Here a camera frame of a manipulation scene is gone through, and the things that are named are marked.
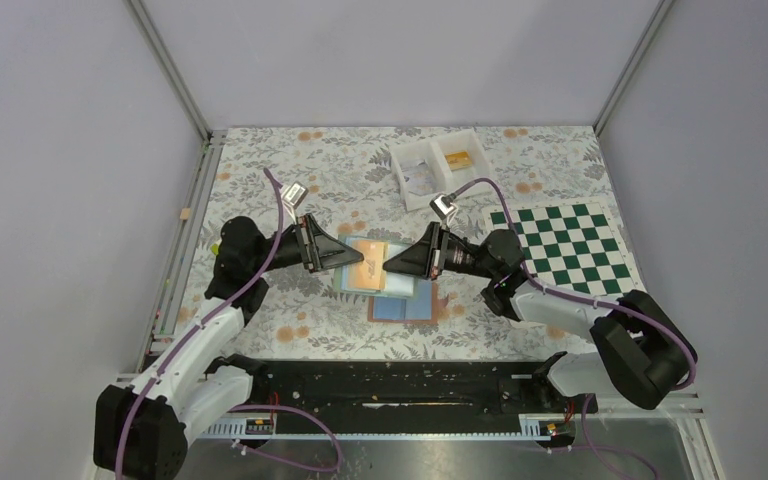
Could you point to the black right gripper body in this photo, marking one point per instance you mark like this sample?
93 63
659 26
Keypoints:
463 257

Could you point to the white VIP credit card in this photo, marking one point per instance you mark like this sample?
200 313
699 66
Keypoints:
419 179

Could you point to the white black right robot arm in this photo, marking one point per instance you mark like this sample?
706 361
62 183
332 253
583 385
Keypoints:
639 352

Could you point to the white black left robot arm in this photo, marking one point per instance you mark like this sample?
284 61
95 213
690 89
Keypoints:
144 430

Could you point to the gold credit card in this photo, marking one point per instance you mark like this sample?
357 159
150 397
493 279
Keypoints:
458 160

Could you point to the floral tablecloth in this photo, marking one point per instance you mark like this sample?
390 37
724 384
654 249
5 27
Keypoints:
353 191

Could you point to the green white chessboard mat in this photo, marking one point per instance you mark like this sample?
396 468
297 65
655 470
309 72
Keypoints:
576 244

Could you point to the white two-compartment plastic bin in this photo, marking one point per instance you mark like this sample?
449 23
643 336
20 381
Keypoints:
432 151

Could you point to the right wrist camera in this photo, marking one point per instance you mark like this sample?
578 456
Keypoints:
445 208

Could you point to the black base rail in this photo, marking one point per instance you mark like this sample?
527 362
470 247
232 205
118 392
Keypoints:
402 398

